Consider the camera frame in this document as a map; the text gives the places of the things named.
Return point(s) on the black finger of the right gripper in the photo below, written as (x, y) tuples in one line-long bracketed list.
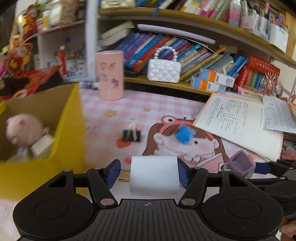
[(280, 168)]

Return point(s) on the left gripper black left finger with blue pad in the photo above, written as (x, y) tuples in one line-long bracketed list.
[(101, 180)]

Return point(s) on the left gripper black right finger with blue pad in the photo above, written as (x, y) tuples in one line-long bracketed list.
[(193, 180)]

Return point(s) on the purple small cup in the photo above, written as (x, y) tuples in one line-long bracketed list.
[(241, 164)]

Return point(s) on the white paper roll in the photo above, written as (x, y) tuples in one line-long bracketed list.
[(154, 175)]

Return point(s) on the white foam block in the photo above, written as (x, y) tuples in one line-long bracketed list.
[(42, 148)]

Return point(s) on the white staples box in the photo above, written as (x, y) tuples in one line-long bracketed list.
[(22, 155)]

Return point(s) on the pink plush pig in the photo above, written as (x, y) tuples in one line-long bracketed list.
[(24, 130)]

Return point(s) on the blue crumpled object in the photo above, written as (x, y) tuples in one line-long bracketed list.
[(185, 134)]

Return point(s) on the white paper sheet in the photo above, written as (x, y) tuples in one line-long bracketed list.
[(278, 116)]

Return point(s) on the black binder clip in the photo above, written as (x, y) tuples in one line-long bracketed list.
[(131, 134)]

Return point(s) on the open white booklet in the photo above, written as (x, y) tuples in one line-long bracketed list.
[(240, 120)]

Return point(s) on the yellow cardboard box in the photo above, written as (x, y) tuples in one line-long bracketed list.
[(59, 109)]

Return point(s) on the orange white medicine box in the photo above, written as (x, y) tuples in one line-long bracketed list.
[(216, 77)]

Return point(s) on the red dictionary book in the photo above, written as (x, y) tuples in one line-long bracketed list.
[(262, 66)]

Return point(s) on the white quilted mini handbag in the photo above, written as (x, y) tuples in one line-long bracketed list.
[(162, 70)]

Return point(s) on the pink cartoon box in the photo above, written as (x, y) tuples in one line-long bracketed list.
[(110, 74)]

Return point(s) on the red gold festive decoration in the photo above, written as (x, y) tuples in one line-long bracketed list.
[(19, 50)]

